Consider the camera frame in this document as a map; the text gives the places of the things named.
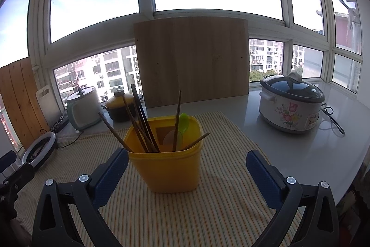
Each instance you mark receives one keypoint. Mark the black clay pot yellow lid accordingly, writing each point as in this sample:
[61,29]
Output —
[121,108]

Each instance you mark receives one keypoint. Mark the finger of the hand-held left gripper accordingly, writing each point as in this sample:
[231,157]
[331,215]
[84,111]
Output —
[17,180]
[7,161]

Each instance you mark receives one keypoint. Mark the black folded tripod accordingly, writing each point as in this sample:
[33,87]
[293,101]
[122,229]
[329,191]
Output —
[59,124]

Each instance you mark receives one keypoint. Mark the green plastic spoon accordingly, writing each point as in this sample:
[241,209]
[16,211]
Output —
[184,124]

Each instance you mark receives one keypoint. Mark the white cutting board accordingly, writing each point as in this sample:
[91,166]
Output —
[47,105]

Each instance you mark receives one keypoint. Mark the yellow plastic container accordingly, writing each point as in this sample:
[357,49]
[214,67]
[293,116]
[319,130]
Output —
[164,169]

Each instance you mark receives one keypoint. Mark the wooden plank board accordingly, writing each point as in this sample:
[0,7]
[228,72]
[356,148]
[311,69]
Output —
[20,99]

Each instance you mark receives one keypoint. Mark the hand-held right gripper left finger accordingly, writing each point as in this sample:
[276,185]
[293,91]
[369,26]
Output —
[111,174]

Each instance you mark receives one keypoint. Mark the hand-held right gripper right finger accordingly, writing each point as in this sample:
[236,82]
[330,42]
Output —
[263,177]

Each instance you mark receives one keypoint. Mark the light wooden board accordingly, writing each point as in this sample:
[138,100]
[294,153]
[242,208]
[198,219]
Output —
[190,62]

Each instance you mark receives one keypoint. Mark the teal white electric cooker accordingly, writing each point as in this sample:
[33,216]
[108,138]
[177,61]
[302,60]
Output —
[83,111]

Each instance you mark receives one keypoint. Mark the floral white slow cooker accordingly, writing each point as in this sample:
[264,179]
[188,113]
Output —
[289,111]

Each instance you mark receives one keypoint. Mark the striped cloth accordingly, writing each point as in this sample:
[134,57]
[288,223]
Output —
[225,163]

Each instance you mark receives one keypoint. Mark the black chopstick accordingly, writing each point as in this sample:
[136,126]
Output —
[146,117]
[140,109]

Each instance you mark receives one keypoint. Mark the clear plastic spoon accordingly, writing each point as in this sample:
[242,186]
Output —
[169,140]

